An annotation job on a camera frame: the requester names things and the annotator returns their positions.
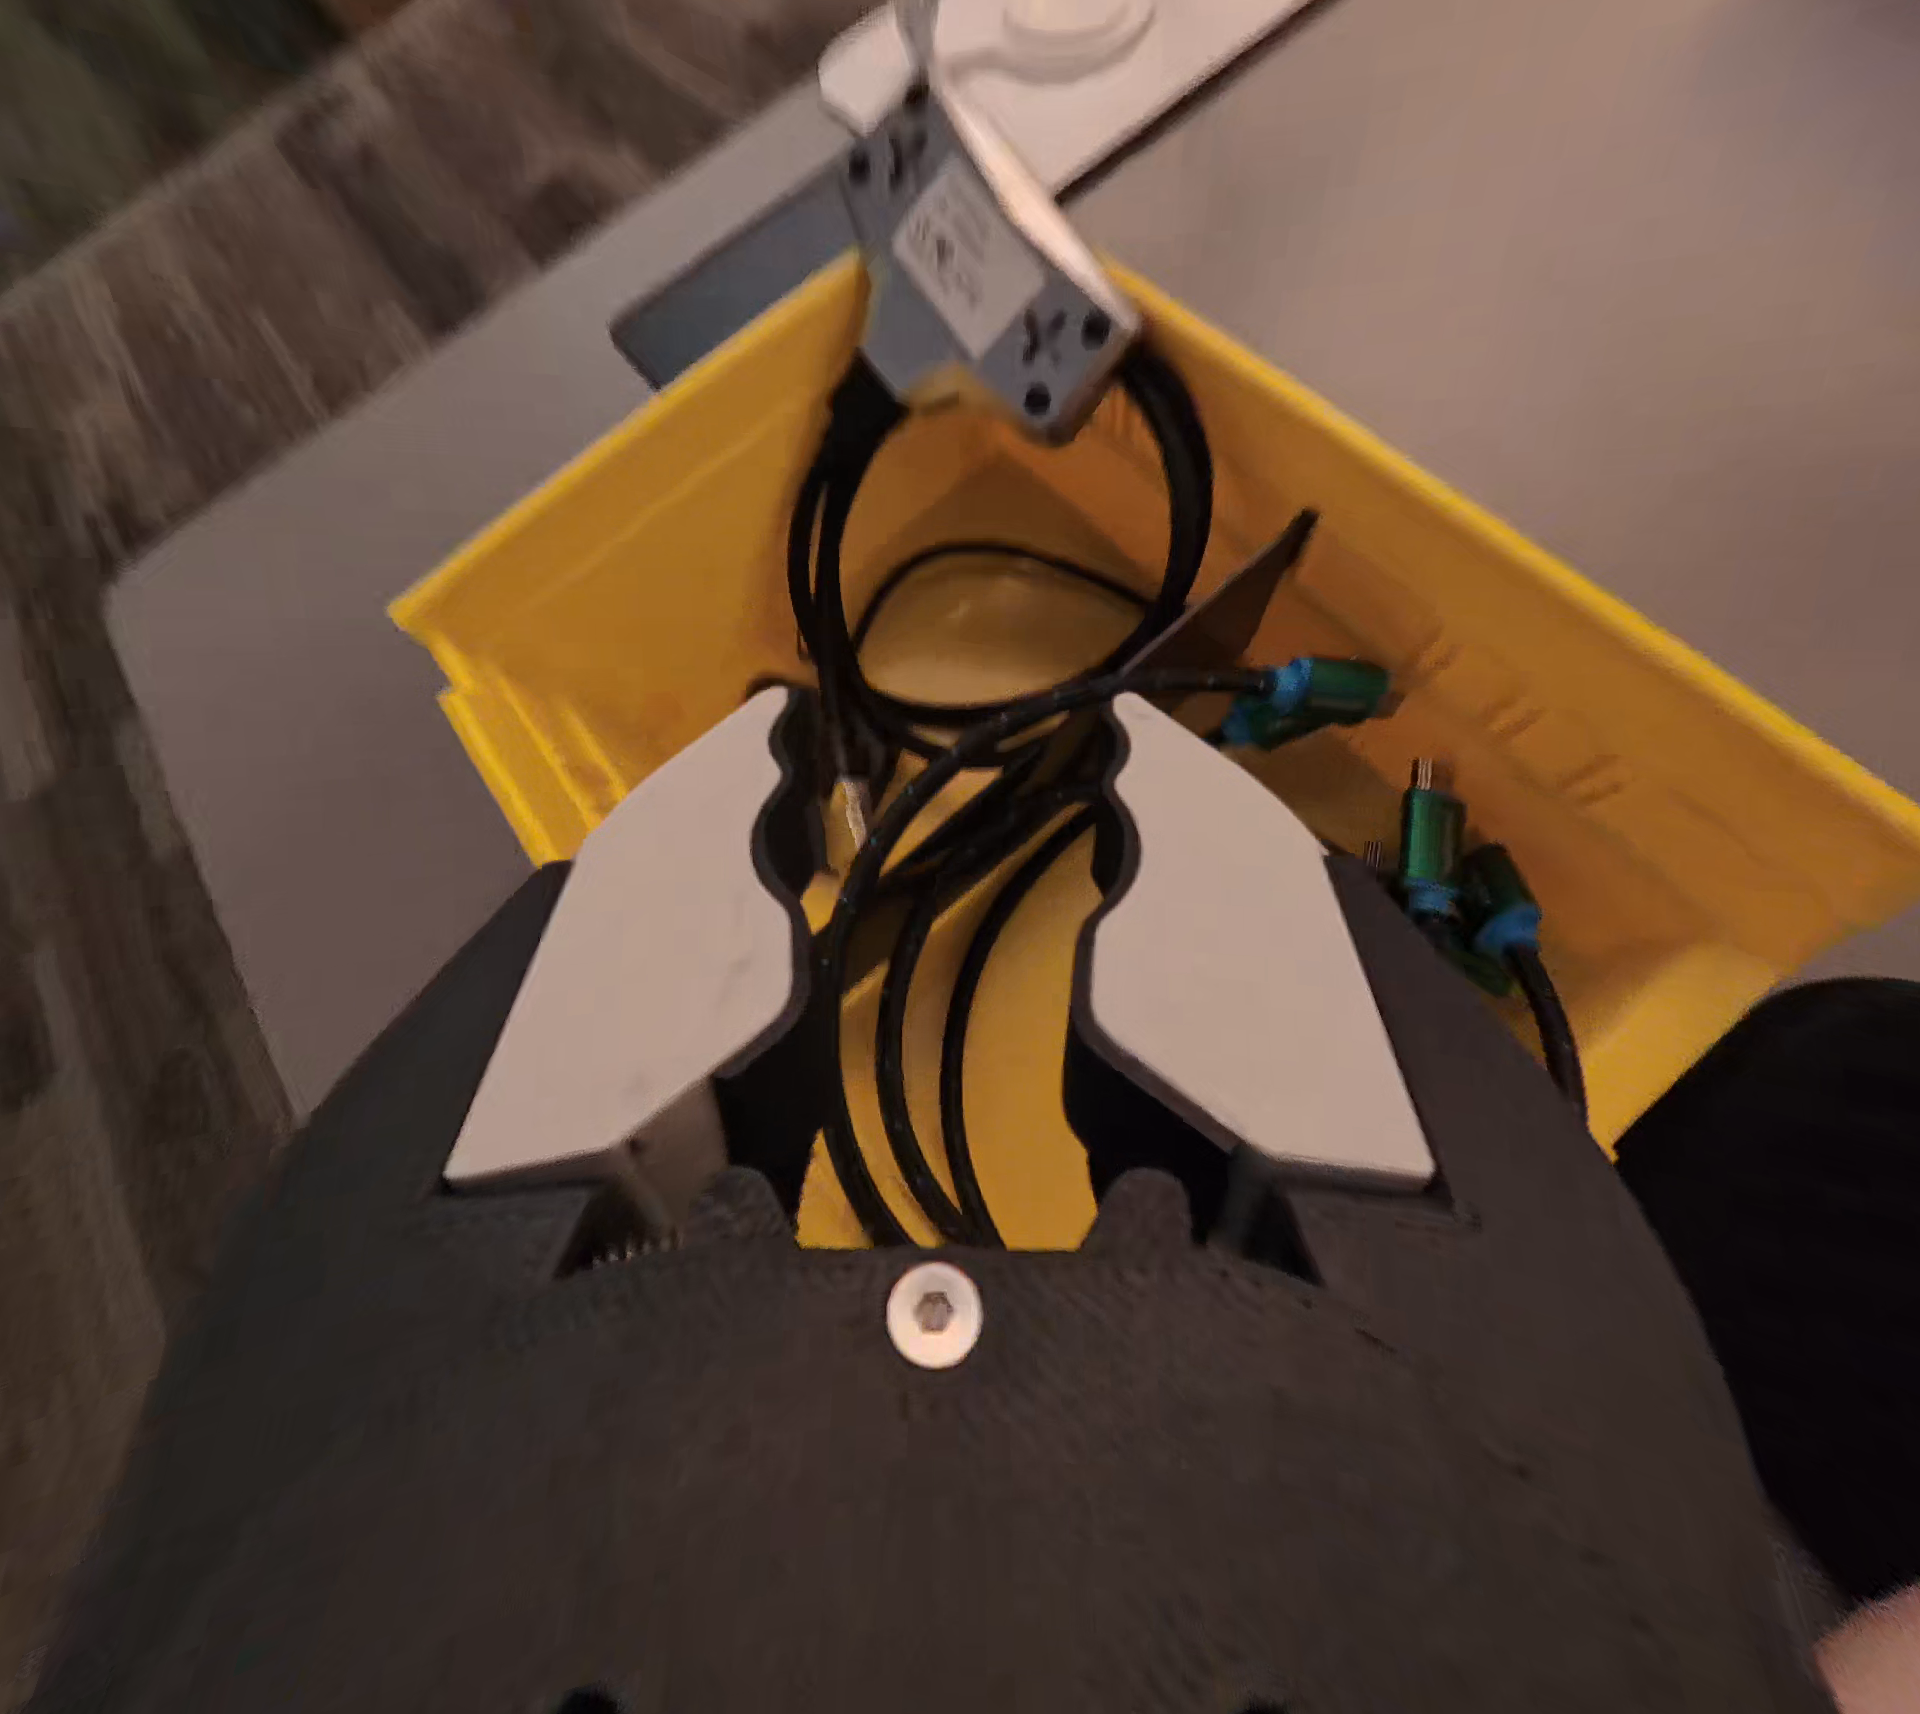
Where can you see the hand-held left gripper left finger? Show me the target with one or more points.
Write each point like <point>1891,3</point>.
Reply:
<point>644,965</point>

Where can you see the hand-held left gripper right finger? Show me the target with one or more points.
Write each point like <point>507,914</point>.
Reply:
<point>1260,978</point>

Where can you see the yellow plastic bin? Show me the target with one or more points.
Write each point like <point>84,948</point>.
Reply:
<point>1650,815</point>

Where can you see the grey adapter hub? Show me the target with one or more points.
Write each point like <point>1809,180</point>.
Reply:
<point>974,305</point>

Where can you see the person's black clothing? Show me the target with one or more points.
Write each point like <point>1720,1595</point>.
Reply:
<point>1800,1218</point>

